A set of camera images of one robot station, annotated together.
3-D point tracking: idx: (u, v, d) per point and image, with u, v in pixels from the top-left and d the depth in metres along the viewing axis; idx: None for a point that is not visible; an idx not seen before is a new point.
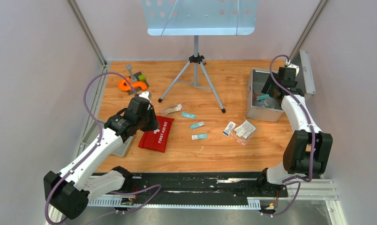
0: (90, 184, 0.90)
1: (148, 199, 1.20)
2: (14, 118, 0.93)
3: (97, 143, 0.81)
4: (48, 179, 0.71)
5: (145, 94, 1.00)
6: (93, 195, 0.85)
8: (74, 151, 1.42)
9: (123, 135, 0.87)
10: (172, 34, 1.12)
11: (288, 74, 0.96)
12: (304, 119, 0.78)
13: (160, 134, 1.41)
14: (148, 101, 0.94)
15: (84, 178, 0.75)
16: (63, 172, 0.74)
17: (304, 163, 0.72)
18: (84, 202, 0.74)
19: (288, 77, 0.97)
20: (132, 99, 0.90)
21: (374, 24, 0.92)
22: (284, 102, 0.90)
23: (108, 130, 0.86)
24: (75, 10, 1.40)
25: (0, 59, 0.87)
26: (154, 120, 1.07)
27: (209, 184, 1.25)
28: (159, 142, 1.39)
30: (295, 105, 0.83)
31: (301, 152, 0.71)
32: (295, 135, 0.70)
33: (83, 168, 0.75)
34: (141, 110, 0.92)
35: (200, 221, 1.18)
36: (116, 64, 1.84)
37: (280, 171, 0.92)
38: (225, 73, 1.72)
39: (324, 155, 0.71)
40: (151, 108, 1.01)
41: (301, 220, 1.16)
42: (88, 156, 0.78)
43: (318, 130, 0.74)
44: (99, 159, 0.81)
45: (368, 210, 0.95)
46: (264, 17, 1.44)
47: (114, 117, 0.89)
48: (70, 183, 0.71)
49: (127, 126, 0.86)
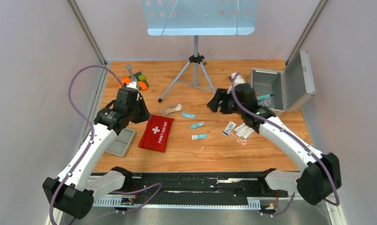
0: (93, 184, 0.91)
1: (148, 199, 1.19)
2: (14, 118, 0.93)
3: (91, 141, 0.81)
4: (47, 186, 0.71)
5: (133, 85, 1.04)
6: (96, 194, 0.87)
8: (74, 152, 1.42)
9: (116, 128, 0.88)
10: (172, 34, 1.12)
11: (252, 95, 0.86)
12: (300, 147, 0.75)
13: (160, 134, 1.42)
14: (136, 90, 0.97)
15: (83, 179, 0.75)
16: (61, 176, 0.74)
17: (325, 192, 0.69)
18: (89, 201, 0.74)
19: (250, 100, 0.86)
20: (120, 90, 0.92)
21: (374, 24, 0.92)
22: (263, 132, 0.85)
23: (99, 125, 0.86)
24: (75, 10, 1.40)
25: (0, 59, 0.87)
26: (145, 110, 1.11)
27: (209, 184, 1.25)
28: (160, 141, 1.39)
30: (279, 132, 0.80)
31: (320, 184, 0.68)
32: (308, 173, 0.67)
33: (81, 169, 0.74)
34: (130, 101, 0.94)
35: (200, 221, 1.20)
36: (116, 64, 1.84)
37: (286, 181, 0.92)
38: (225, 73, 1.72)
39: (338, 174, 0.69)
40: (140, 98, 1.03)
41: (301, 220, 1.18)
42: (84, 156, 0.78)
43: (320, 154, 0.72)
44: (96, 157, 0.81)
45: (368, 211, 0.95)
46: (264, 17, 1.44)
47: (104, 111, 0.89)
48: (71, 186, 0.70)
49: (118, 118, 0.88)
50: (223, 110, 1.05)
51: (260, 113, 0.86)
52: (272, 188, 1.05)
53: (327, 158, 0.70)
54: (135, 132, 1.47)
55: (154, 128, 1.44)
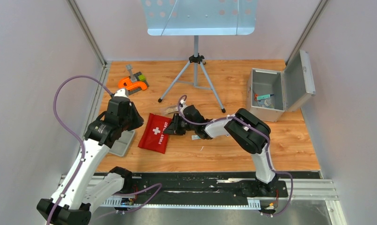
0: (90, 195, 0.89)
1: (148, 199, 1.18)
2: (14, 118, 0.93)
3: (82, 159, 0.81)
4: (41, 208, 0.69)
5: (121, 93, 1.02)
6: (94, 205, 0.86)
8: (74, 152, 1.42)
9: (108, 141, 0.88)
10: (172, 34, 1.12)
11: (196, 115, 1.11)
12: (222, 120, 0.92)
13: (162, 135, 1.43)
14: (126, 100, 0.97)
15: (78, 198, 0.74)
16: (55, 197, 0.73)
17: (253, 136, 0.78)
18: (86, 216, 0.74)
19: (197, 116, 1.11)
20: (110, 101, 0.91)
21: (375, 24, 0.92)
22: (212, 131, 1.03)
23: (89, 140, 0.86)
24: (75, 9, 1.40)
25: (0, 59, 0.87)
26: (138, 117, 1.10)
27: (209, 184, 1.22)
28: (160, 143, 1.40)
30: (213, 123, 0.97)
31: (242, 131, 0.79)
32: (228, 128, 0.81)
33: (74, 189, 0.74)
34: (122, 111, 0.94)
35: (200, 221, 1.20)
36: (116, 64, 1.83)
37: (259, 163, 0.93)
38: (225, 73, 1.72)
39: (254, 118, 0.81)
40: (131, 105, 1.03)
41: (300, 219, 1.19)
42: (77, 175, 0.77)
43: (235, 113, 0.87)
44: (89, 174, 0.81)
45: (368, 211, 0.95)
46: (264, 17, 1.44)
47: (94, 124, 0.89)
48: (65, 208, 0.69)
49: (110, 131, 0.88)
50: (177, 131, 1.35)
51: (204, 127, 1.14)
52: (268, 182, 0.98)
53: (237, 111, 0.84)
54: (135, 132, 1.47)
55: (154, 128, 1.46)
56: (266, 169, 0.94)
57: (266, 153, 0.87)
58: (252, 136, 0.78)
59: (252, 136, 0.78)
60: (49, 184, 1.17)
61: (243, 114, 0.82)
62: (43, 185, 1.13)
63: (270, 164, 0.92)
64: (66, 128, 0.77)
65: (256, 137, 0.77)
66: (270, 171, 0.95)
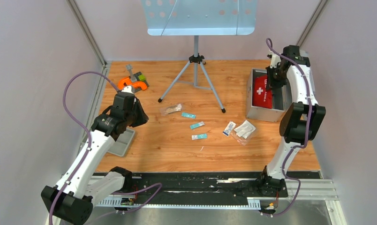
0: (92, 190, 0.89)
1: (148, 199, 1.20)
2: (14, 117, 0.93)
3: (88, 148, 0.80)
4: (45, 194, 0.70)
5: (128, 89, 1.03)
6: (95, 199, 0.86)
8: (74, 152, 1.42)
9: (113, 134, 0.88)
10: (172, 34, 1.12)
11: (292, 49, 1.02)
12: (304, 92, 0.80)
13: (265, 93, 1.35)
14: (132, 95, 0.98)
15: (82, 186, 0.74)
16: (59, 184, 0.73)
17: (297, 131, 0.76)
18: (89, 207, 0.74)
19: (293, 52, 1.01)
20: (116, 96, 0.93)
21: (373, 24, 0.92)
22: (289, 72, 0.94)
23: (95, 132, 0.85)
24: (74, 9, 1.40)
25: (0, 59, 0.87)
26: (142, 114, 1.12)
27: (209, 184, 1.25)
28: (264, 101, 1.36)
30: (299, 76, 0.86)
31: (296, 121, 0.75)
32: (292, 107, 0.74)
33: (79, 176, 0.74)
34: (127, 106, 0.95)
35: (200, 221, 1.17)
36: (116, 64, 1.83)
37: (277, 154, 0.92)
38: (225, 73, 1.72)
39: (315, 126, 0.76)
40: (136, 102, 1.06)
41: (301, 220, 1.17)
42: (82, 163, 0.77)
43: (315, 103, 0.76)
44: (94, 163, 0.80)
45: (368, 211, 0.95)
46: (264, 17, 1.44)
47: (101, 117, 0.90)
48: (70, 194, 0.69)
49: (116, 124, 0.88)
50: (274, 85, 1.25)
51: (297, 59, 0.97)
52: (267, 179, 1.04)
53: (317, 105, 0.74)
54: (135, 132, 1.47)
55: (258, 90, 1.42)
56: (276, 164, 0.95)
57: (290, 149, 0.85)
58: (297, 128, 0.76)
59: (297, 128, 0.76)
60: (48, 184, 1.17)
61: (316, 116, 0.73)
62: (43, 184, 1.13)
63: (284, 164, 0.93)
64: (73, 118, 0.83)
65: (298, 131, 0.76)
66: (279, 170, 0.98)
